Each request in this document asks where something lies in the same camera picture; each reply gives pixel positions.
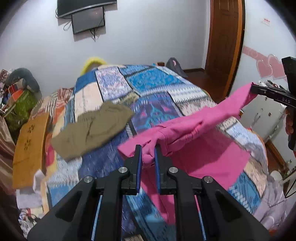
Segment pink pants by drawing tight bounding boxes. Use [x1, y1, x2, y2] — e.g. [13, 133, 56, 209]
[117, 84, 256, 225]

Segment person's right hand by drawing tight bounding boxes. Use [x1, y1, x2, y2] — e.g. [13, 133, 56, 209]
[285, 107, 293, 135]

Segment white cabinet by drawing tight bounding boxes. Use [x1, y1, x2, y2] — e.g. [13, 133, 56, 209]
[240, 82, 287, 142]

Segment orange wooden headboard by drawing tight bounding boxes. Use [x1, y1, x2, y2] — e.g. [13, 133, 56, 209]
[13, 113, 49, 189]

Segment olive green shorts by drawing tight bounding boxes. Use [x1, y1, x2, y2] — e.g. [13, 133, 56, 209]
[51, 101, 134, 161]

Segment brown wooden door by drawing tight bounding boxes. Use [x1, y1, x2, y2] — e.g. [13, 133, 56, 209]
[205, 0, 245, 102]

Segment green patterned bag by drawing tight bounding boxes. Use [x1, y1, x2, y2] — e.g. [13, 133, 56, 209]
[4, 90, 37, 132]

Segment blue patchwork bedspread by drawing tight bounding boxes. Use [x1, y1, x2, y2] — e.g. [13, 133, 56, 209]
[30, 63, 270, 241]

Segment pink heart wall sticker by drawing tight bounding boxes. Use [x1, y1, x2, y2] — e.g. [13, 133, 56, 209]
[242, 46, 287, 81]

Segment wall-mounted black television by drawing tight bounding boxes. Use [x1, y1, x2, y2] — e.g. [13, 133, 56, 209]
[56, 0, 117, 34]

